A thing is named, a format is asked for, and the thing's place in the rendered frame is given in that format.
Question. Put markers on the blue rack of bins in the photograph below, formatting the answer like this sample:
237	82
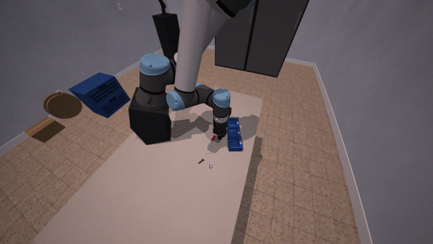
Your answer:
234	137

